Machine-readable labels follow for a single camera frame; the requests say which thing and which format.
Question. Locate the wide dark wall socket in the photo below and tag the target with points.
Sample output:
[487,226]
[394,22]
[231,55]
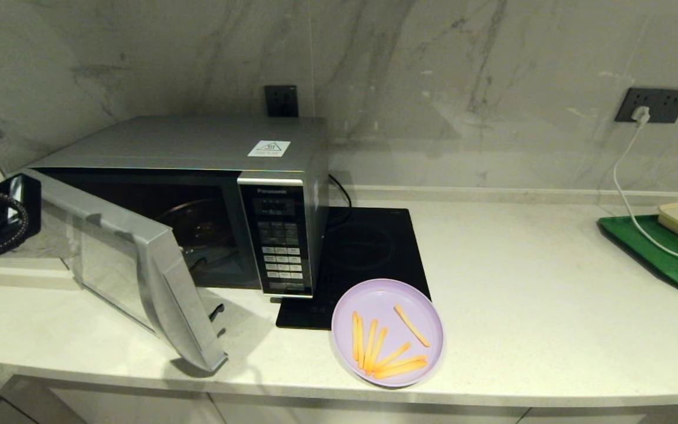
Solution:
[668,105]

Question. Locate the small dark wall socket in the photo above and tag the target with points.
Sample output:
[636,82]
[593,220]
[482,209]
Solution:
[281,101]

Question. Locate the grey cabinet under counter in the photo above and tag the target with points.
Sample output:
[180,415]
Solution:
[315,415]

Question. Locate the black glass microwave door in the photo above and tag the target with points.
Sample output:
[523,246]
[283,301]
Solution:
[139,265]

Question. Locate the orange french fry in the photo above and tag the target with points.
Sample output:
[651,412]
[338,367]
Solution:
[355,337]
[404,363]
[401,370]
[378,348]
[361,344]
[370,344]
[412,325]
[393,355]

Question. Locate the white power plug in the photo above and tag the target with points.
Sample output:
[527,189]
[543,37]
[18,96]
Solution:
[641,114]

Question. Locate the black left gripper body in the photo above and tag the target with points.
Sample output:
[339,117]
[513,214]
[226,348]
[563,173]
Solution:
[30,206]

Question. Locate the black induction cooktop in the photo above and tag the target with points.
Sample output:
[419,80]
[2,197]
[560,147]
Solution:
[368,247]

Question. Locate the silver Panasonic microwave oven body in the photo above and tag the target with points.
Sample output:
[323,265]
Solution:
[198,141]

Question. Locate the purple round plate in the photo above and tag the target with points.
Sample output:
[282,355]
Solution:
[427,318]

